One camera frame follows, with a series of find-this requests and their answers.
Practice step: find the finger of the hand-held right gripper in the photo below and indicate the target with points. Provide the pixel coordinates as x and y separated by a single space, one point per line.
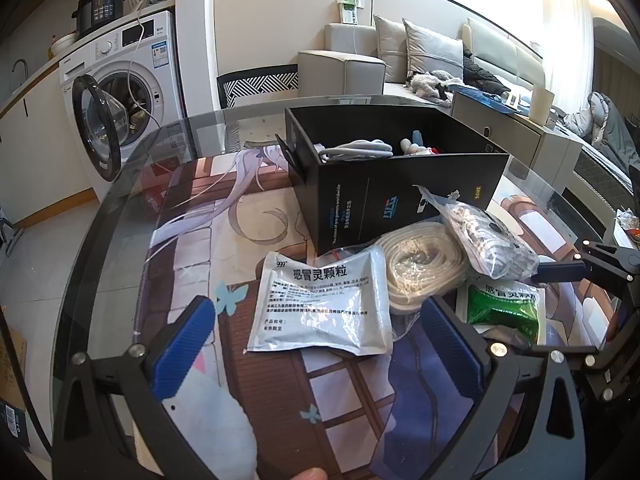
560 272
607 365

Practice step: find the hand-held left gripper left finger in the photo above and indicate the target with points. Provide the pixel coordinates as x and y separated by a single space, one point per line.
182 350

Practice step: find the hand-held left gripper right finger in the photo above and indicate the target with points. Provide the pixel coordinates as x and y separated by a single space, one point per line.
450 350

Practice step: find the green medicine packet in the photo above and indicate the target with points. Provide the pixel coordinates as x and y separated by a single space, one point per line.
505 310

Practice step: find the black cardboard box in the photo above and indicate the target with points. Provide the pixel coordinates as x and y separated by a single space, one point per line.
380 200

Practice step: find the person's left hand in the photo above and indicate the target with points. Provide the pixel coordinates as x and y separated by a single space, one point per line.
310 475

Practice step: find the red snack bag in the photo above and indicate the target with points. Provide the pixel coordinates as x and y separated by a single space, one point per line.
629 226

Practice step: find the bed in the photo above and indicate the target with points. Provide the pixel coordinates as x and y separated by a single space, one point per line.
602 177

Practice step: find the silver medicine packet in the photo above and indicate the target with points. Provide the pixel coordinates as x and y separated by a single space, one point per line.
320 305

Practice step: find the cream low cabinet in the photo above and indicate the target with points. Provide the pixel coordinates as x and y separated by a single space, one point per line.
515 130

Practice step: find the grey down jacket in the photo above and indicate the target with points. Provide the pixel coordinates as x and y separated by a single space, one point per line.
602 125

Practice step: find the white cylindrical cup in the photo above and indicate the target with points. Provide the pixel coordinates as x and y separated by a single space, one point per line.
541 105

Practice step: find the brown cardboard box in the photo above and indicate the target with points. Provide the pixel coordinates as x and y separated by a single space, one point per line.
10 360

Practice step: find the dark small box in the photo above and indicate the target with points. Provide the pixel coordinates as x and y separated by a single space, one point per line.
10 427

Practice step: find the black jacket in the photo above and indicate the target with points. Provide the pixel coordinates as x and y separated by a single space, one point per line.
482 75

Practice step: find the grey furry cloth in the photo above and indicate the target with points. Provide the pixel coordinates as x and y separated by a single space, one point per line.
427 85

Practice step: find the cream kitchen cabinet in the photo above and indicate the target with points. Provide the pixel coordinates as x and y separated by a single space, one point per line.
30 160

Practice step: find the grey cushion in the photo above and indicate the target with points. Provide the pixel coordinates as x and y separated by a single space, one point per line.
432 50

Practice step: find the patterned black chair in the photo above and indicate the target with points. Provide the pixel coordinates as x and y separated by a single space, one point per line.
257 85

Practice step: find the beige cushion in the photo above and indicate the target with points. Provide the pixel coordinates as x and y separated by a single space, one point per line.
391 50

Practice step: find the white washing machine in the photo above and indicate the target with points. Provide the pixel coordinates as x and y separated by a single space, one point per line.
145 70

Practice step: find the beige sofa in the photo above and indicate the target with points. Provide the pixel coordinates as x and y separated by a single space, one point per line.
345 70

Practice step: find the kitchen faucet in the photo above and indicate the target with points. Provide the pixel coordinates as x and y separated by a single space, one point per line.
19 67

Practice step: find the white bowl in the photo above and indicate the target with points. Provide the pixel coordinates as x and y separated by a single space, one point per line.
64 44

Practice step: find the black pressure cooker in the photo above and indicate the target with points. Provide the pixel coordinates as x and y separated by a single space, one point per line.
102 7

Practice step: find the white wall device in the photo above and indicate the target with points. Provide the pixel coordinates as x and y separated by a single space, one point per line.
351 9

